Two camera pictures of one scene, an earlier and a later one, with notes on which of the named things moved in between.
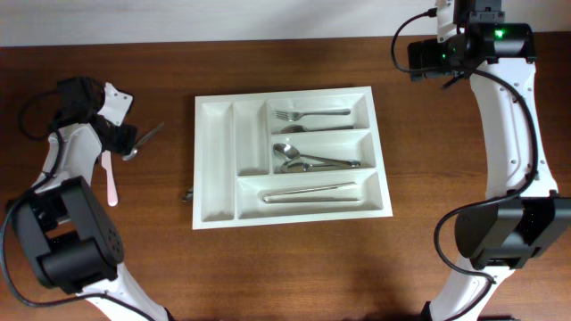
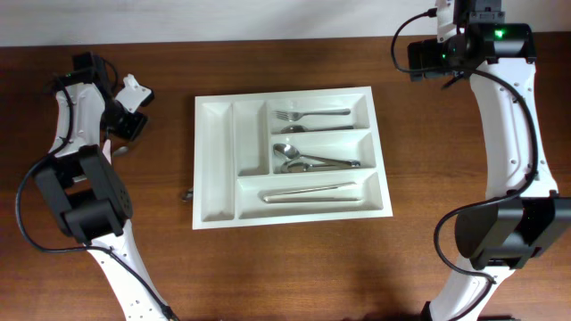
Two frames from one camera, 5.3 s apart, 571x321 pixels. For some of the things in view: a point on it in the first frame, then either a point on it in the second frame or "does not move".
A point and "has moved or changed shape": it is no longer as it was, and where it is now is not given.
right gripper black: [431, 50] does not move
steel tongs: [268, 200] does not move
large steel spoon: [295, 167] does not move
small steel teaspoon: [135, 149] has moved or changed shape
